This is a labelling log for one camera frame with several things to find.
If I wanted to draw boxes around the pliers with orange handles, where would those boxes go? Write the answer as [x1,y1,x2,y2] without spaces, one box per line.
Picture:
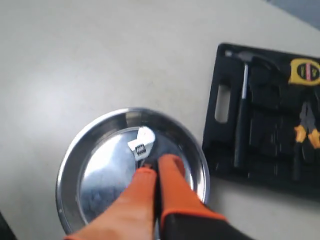
[292,101,320,182]

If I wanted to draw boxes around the hammer with black handle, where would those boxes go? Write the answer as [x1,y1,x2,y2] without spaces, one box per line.
[225,50,280,169]

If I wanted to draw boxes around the silver adjustable wrench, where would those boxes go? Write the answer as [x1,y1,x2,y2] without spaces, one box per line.
[127,126,156,169]

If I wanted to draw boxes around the round stainless steel tray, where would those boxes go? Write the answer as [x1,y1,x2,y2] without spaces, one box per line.
[55,107,210,234]

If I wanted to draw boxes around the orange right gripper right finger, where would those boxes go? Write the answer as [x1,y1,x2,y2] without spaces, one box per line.
[158,154,251,240]

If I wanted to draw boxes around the black plastic tool case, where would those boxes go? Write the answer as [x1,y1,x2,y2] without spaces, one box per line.
[202,43,320,196]

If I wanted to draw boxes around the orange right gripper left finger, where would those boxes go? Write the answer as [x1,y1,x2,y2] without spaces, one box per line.
[65,167,156,240]

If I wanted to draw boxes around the yellow black tape measure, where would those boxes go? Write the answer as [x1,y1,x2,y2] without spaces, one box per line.
[288,58,320,87]

